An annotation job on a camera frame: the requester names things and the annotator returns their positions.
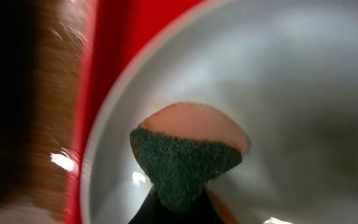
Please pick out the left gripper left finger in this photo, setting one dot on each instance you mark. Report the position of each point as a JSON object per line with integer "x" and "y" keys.
{"x": 151, "y": 211}

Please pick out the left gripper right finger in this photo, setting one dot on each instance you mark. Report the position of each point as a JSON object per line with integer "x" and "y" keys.
{"x": 203, "y": 212}

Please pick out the green and orange sponge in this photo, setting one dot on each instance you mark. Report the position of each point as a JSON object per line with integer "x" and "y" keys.
{"x": 182, "y": 147}

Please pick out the light blue plate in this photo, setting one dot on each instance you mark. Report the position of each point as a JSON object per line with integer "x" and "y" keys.
{"x": 285, "y": 71}

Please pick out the red plastic tray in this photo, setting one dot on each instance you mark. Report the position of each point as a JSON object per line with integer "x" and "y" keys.
{"x": 115, "y": 31}

